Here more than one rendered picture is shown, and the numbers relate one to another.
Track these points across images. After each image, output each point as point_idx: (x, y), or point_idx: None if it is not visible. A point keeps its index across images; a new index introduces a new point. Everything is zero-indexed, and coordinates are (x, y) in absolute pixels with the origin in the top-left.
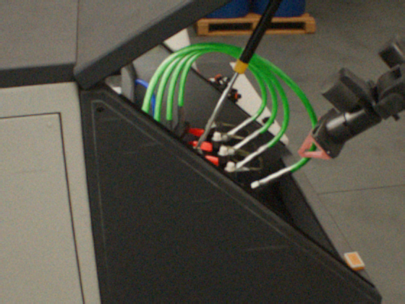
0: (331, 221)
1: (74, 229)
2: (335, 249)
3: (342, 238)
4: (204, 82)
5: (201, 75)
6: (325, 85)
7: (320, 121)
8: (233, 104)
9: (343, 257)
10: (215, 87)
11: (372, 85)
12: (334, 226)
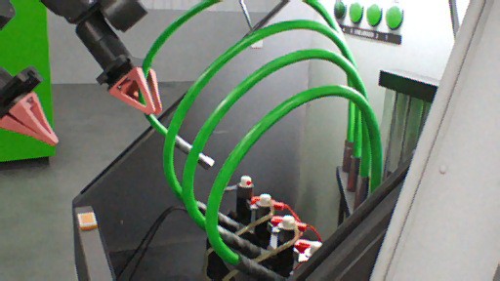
0: (92, 269)
1: None
2: (103, 237)
3: (87, 248)
4: (359, 206)
5: (373, 200)
6: (142, 4)
7: (139, 61)
8: (290, 277)
9: (97, 229)
10: (339, 234)
11: (29, 68)
12: (91, 262)
